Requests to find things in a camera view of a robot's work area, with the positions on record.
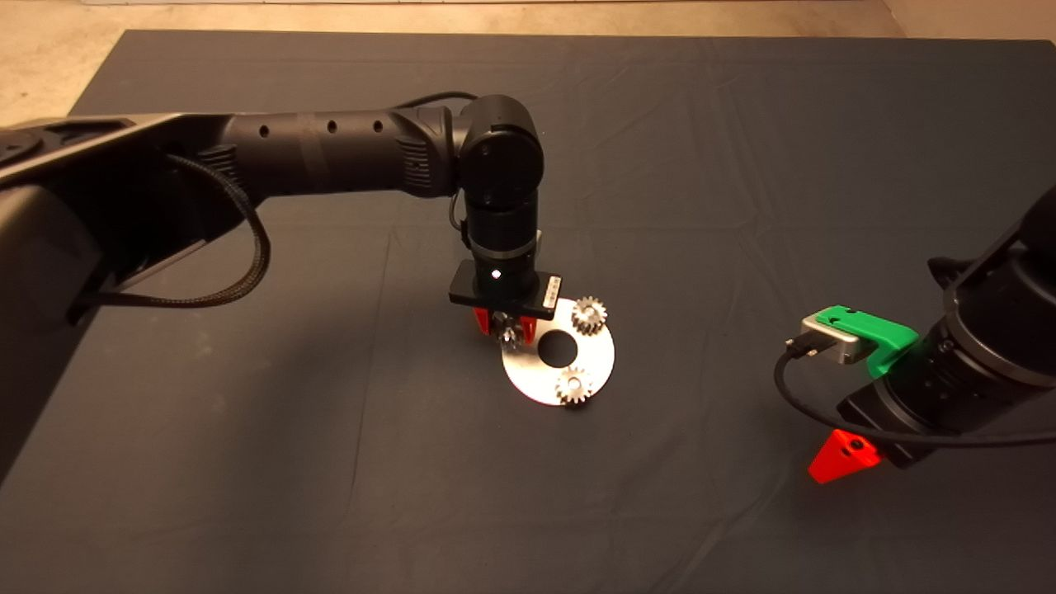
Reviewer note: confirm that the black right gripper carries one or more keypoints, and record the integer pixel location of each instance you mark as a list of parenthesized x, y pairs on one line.
[(903, 425)]

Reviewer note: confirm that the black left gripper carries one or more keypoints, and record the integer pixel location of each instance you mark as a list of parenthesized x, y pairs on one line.
[(503, 289)]

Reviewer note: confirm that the small steel planetary gear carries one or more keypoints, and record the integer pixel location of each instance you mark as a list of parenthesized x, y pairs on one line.
[(573, 386), (588, 318), (510, 334)]

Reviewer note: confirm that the white round pegged plate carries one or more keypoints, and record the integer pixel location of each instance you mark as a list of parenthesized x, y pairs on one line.
[(532, 375)]

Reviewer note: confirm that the dark grey table cloth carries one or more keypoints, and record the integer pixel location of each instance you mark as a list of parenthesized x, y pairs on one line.
[(660, 124)]

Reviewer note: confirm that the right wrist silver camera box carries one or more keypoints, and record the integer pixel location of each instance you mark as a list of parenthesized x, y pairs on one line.
[(833, 337)]

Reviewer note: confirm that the right wrist green camera mount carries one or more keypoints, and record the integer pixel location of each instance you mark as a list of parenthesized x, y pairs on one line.
[(883, 334)]

